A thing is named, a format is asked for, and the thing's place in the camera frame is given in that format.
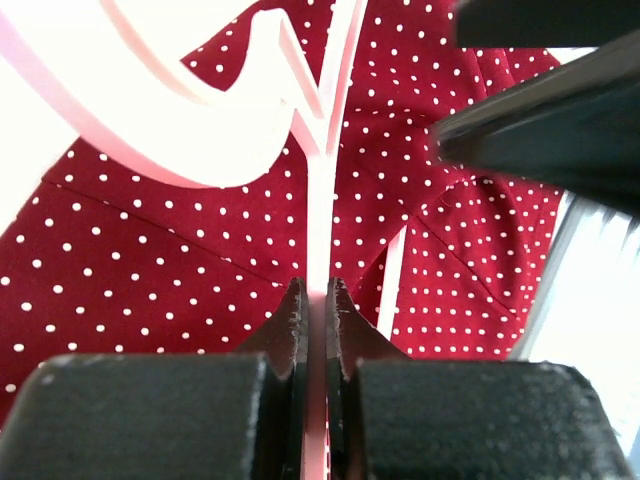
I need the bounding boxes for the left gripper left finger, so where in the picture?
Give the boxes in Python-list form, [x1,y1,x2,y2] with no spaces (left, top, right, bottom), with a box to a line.
[1,278,309,479]

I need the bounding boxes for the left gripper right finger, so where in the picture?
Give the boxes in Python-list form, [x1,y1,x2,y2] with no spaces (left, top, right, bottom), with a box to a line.
[326,277,633,479]

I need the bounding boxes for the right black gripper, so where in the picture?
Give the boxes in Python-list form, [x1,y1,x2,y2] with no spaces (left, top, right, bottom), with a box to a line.
[435,1,639,217]

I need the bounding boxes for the red polka dot cloth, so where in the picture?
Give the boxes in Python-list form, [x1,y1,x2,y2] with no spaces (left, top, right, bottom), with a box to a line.
[1,1,562,411]

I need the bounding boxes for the pink plastic hanger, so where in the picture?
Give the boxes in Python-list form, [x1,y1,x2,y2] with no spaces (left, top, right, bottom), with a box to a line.
[0,0,409,480]

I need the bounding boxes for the aluminium mounting rail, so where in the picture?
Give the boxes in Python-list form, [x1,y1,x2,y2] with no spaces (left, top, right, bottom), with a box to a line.
[507,192,640,361]

